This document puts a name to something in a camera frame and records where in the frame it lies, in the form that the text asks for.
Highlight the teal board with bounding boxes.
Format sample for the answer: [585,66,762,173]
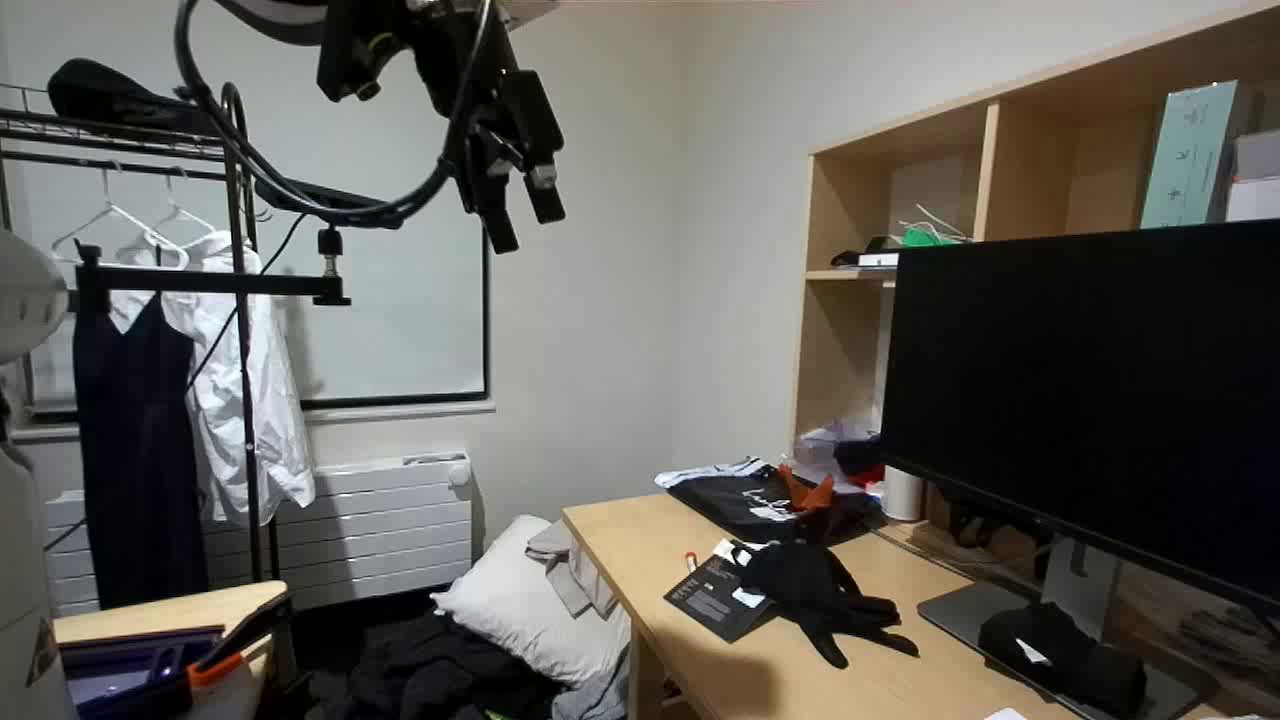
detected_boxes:
[1134,74,1245,237]

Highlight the wooden desk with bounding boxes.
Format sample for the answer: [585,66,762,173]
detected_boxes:
[559,487,1280,720]

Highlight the white shirt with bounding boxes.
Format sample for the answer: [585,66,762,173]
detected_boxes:
[102,227,318,532]

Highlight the navy dress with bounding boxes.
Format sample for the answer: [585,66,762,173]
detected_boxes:
[69,283,210,612]

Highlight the wooden side table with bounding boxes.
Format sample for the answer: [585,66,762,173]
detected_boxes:
[51,577,300,720]

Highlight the black clothes rack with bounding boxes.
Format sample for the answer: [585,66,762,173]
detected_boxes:
[0,74,271,590]

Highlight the black computer monitor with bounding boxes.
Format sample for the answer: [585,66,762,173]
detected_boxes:
[877,215,1280,618]

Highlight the wooden shelf unit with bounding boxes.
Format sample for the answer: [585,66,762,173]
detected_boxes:
[792,0,1280,453]

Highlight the grey monitor stand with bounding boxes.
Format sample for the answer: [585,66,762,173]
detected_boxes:
[913,526,1209,720]

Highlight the orange handled tool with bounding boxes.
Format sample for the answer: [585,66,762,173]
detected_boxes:
[179,622,271,691]

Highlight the green item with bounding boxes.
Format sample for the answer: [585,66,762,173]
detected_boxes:
[896,201,969,250]

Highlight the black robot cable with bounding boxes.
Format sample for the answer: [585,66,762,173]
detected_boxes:
[172,0,498,231]

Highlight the white box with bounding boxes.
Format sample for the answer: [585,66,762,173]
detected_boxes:
[1219,123,1280,227]

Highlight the white pillow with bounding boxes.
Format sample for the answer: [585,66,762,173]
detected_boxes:
[426,512,633,686]

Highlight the black gloves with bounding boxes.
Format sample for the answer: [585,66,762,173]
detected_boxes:
[740,536,922,670]

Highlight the purple tray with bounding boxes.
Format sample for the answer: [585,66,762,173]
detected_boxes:
[56,622,227,720]

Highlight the black folded pouch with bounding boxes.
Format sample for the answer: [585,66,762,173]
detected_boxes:
[977,599,1153,720]

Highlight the orange packet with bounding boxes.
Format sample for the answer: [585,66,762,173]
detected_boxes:
[774,464,839,521]

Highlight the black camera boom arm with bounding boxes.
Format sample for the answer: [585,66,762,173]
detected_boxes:
[74,223,354,310]

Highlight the white paper roll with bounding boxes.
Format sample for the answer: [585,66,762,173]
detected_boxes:
[879,458,928,524]

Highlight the white clothes hangers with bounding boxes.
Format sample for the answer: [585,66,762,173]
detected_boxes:
[46,194,190,261]

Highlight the dark clothes pile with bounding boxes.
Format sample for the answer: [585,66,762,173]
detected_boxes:
[300,607,569,720]

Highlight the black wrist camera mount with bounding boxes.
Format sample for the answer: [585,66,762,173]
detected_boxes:
[316,0,414,105]

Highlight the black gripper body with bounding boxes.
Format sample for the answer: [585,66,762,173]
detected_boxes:
[394,0,569,211]

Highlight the silver can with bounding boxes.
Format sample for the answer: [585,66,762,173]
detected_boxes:
[847,248,905,283]

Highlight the grey garment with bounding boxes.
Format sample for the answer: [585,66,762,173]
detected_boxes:
[518,521,620,618]

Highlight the white radiator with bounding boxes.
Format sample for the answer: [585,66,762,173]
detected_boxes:
[43,447,478,618]

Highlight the dark grey glove packaging card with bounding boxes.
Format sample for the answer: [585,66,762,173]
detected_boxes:
[660,548,778,649]

